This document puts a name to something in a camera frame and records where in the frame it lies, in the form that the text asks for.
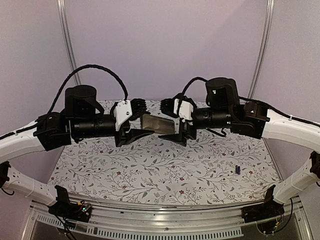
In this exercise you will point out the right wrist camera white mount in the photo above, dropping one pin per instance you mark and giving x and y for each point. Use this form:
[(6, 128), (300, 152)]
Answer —
[(184, 111)]

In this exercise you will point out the aluminium front rail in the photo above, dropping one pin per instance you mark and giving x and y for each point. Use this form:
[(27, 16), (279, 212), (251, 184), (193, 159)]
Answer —
[(118, 220)]

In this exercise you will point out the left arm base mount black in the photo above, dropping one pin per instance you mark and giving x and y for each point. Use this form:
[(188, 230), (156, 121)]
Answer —
[(80, 211)]

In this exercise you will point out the grey remote control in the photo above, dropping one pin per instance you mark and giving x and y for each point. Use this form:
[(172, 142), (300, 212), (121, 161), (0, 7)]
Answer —
[(157, 124)]

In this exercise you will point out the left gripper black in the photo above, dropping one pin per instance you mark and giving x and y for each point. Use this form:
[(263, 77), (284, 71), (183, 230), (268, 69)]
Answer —
[(133, 135)]

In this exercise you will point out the aluminium frame post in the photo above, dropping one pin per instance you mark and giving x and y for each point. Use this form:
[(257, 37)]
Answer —
[(62, 13), (269, 12)]

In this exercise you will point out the left aluminium frame post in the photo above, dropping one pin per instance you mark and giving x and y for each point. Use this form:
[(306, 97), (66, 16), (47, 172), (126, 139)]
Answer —
[(62, 13)]

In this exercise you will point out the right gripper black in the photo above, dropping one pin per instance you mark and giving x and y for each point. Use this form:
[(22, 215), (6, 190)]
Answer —
[(179, 138)]

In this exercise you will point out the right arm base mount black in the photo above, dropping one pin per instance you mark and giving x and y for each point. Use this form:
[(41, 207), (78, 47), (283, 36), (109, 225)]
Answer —
[(268, 209)]

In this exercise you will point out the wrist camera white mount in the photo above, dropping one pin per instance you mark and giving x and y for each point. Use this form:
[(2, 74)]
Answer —
[(122, 112), (184, 111)]

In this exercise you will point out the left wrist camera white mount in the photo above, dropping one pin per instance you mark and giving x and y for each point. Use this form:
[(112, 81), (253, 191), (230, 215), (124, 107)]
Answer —
[(122, 112)]

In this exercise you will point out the floral patterned table mat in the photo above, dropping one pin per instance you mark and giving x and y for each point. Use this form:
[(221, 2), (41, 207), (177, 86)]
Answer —
[(156, 171)]

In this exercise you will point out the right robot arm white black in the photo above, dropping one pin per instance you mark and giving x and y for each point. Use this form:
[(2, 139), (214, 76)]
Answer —
[(248, 117)]

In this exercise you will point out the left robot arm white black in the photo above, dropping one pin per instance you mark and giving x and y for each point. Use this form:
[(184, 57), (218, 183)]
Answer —
[(83, 117)]

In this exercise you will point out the right aluminium frame post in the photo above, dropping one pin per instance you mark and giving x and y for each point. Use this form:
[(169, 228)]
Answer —
[(269, 12)]

